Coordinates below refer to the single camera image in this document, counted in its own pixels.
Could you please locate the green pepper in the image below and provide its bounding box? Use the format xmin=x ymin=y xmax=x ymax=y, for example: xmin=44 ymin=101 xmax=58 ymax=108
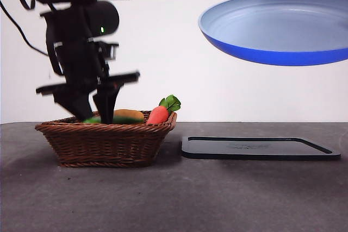
xmin=82 ymin=116 xmax=145 ymax=124

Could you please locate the blue round plate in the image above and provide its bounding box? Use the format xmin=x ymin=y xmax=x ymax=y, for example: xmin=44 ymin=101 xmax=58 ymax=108
xmin=197 ymin=0 xmax=348 ymax=67

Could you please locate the yellow-brown potato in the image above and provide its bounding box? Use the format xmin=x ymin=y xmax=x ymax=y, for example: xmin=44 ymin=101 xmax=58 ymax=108
xmin=113 ymin=109 xmax=145 ymax=120

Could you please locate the brown wicker basket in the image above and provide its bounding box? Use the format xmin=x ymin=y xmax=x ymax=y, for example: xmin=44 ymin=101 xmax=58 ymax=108
xmin=34 ymin=110 xmax=178 ymax=168

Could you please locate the orange carrot with green leaves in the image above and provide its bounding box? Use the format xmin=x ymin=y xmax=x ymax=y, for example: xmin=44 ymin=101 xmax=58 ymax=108
xmin=146 ymin=94 xmax=182 ymax=126

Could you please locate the black flat tray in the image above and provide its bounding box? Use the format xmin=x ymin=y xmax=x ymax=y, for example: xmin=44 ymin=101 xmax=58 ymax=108
xmin=181 ymin=136 xmax=341 ymax=161

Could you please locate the black cable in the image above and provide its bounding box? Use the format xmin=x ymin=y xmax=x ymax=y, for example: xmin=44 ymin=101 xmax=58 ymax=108
xmin=0 ymin=0 xmax=50 ymax=57

